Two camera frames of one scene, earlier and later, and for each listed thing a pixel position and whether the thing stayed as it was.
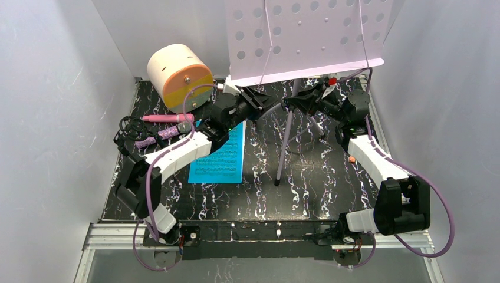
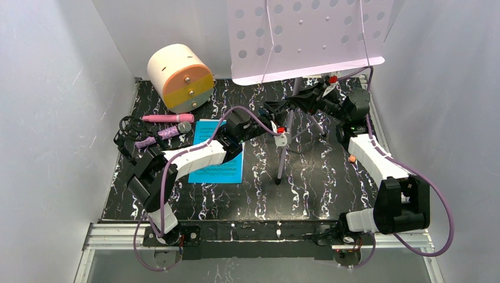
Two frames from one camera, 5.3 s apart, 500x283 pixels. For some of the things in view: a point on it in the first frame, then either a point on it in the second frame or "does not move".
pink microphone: [178, 118] does not move
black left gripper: [250, 101] → [264, 120]
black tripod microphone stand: [131, 130] does not move
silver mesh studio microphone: [182, 128] does not move
